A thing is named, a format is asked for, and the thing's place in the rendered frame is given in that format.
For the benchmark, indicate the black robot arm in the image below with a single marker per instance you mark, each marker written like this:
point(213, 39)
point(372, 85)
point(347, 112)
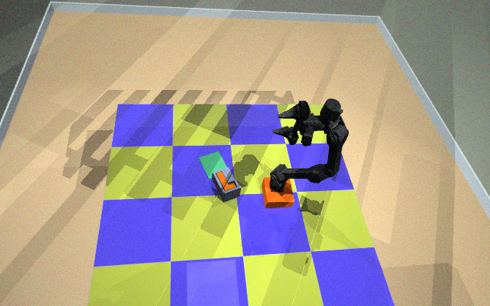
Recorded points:
point(331, 123)

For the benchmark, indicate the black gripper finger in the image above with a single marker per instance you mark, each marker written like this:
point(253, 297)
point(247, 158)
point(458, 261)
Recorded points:
point(283, 131)
point(292, 113)

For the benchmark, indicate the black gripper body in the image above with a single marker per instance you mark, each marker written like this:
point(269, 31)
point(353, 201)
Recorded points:
point(307, 116)

